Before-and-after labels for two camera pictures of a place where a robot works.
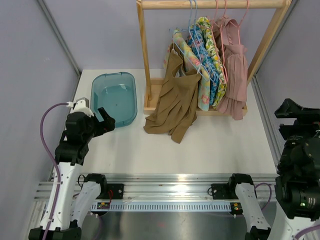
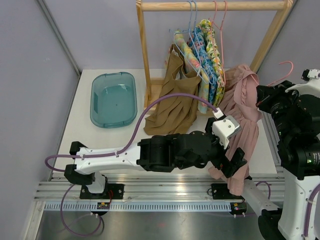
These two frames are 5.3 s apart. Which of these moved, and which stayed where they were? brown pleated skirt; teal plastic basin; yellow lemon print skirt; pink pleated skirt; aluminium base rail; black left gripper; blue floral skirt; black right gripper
Moved: black right gripper; pink pleated skirt; black left gripper
Stayed: brown pleated skirt; teal plastic basin; yellow lemon print skirt; blue floral skirt; aluminium base rail
